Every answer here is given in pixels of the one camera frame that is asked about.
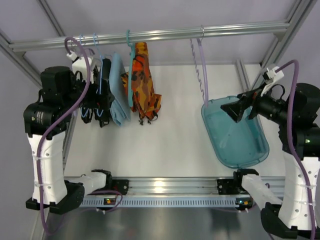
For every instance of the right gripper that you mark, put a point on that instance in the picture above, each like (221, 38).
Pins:
(250, 103)

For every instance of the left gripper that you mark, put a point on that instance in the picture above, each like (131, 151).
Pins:
(99, 93)

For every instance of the orange camouflage trousers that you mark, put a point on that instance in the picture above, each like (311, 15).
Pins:
(146, 102)

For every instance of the teal plastic hanger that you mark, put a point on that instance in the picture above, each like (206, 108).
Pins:
(130, 71)

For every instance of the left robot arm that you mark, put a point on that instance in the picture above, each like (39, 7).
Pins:
(46, 122)

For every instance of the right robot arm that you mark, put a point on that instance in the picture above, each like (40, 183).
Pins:
(294, 215)

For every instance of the lilac hanger on right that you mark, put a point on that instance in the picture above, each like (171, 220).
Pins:
(203, 82)

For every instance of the dark grey folded garment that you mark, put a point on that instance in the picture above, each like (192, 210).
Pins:
(106, 75)

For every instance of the light blue folded cloth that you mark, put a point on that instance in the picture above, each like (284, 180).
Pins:
(120, 110)

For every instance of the teal transparent plastic tub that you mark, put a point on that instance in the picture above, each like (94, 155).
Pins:
(236, 145)

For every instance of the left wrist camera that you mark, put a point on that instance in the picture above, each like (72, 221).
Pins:
(79, 63)

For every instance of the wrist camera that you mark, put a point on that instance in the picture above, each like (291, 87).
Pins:
(79, 63)
(271, 78)

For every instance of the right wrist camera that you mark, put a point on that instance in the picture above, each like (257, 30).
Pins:
(271, 78)

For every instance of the aluminium hanging rail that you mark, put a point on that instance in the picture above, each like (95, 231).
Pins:
(265, 27)

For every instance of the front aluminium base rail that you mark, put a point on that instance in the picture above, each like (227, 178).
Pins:
(169, 192)

